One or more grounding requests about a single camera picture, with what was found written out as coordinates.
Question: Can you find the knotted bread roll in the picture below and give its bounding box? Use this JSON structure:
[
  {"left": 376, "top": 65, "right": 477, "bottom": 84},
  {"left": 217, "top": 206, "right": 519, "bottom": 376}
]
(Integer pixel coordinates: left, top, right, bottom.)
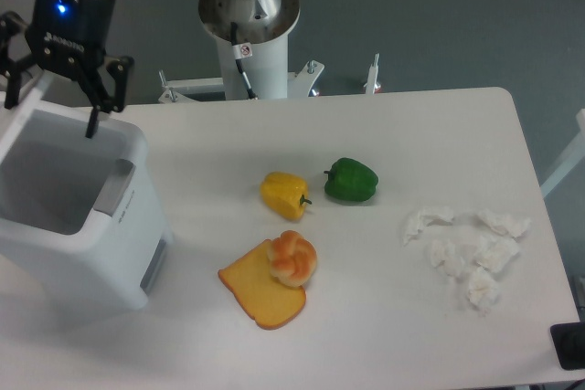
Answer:
[{"left": 267, "top": 230, "right": 317, "bottom": 288}]

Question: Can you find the toast bread slice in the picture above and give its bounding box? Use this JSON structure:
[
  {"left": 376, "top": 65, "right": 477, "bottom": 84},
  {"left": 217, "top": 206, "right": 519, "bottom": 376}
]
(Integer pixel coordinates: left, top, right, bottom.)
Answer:
[{"left": 218, "top": 239, "right": 306, "bottom": 330}]

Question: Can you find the white trash can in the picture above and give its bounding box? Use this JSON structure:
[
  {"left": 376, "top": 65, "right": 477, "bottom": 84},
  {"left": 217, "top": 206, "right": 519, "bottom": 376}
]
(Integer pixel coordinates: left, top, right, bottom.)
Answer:
[{"left": 1, "top": 73, "right": 173, "bottom": 310}]

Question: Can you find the white levelling foot post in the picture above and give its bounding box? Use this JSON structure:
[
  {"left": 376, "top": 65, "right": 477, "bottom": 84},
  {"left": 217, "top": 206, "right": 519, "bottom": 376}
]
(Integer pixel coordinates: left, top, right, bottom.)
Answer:
[{"left": 364, "top": 53, "right": 381, "bottom": 95}]

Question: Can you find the crumpled white tissue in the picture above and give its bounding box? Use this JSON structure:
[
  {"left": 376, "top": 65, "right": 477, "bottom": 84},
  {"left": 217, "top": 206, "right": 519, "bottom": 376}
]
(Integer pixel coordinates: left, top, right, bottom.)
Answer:
[
  {"left": 429, "top": 239, "right": 466, "bottom": 279},
  {"left": 473, "top": 235, "right": 520, "bottom": 274},
  {"left": 476, "top": 209, "right": 532, "bottom": 239},
  {"left": 402, "top": 206, "right": 455, "bottom": 246},
  {"left": 466, "top": 267, "right": 500, "bottom": 316}
]

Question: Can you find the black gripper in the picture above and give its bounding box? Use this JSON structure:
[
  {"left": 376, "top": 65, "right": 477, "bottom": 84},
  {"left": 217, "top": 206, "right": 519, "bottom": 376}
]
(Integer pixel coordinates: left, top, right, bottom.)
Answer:
[{"left": 0, "top": 0, "right": 135, "bottom": 140}]

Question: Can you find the white base bracket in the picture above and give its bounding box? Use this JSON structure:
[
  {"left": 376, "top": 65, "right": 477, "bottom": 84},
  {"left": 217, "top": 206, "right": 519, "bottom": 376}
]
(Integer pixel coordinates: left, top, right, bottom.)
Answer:
[
  {"left": 287, "top": 59, "right": 325, "bottom": 99},
  {"left": 158, "top": 69, "right": 225, "bottom": 104}
]

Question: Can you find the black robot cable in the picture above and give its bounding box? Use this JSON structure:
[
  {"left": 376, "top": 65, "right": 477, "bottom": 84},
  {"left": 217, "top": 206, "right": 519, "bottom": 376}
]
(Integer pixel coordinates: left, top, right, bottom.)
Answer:
[{"left": 229, "top": 22, "right": 260, "bottom": 100}]

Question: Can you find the white frame post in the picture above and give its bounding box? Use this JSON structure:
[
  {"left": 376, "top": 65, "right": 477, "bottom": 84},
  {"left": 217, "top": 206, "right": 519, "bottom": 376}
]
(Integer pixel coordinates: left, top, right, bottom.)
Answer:
[{"left": 540, "top": 109, "right": 584, "bottom": 198}]

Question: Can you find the white base bracket left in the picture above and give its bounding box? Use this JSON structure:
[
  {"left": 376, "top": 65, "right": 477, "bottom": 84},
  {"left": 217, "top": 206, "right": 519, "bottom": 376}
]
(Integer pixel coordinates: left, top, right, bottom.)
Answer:
[{"left": 158, "top": 69, "right": 225, "bottom": 104}]

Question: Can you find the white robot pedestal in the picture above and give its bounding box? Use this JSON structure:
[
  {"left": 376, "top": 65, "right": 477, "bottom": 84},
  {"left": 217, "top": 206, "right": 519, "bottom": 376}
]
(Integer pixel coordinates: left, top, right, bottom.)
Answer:
[{"left": 198, "top": 0, "right": 300, "bottom": 100}]

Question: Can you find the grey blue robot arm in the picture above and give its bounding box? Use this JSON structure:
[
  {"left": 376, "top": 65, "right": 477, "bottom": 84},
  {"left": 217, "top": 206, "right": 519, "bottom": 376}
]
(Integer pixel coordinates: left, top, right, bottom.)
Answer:
[{"left": 1, "top": 0, "right": 281, "bottom": 137}]

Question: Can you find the yellow bell pepper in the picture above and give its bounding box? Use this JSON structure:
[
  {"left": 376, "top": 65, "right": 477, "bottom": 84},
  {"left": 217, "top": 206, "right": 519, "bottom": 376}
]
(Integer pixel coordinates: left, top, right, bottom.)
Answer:
[{"left": 260, "top": 172, "right": 312, "bottom": 221}]

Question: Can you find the black device at edge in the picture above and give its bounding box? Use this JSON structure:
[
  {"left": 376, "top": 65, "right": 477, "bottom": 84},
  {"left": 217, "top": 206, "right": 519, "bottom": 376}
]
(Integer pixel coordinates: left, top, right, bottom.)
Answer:
[{"left": 549, "top": 321, "right": 585, "bottom": 371}]

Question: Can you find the green bell pepper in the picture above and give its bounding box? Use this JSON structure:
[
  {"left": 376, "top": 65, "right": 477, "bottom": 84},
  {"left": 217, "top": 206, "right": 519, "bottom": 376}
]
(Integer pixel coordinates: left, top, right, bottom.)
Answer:
[{"left": 324, "top": 157, "right": 378, "bottom": 202}]

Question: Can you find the white base bracket right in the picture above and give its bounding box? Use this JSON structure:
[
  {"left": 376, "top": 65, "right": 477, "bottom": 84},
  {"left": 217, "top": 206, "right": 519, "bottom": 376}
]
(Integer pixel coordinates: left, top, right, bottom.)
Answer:
[{"left": 287, "top": 59, "right": 325, "bottom": 99}]

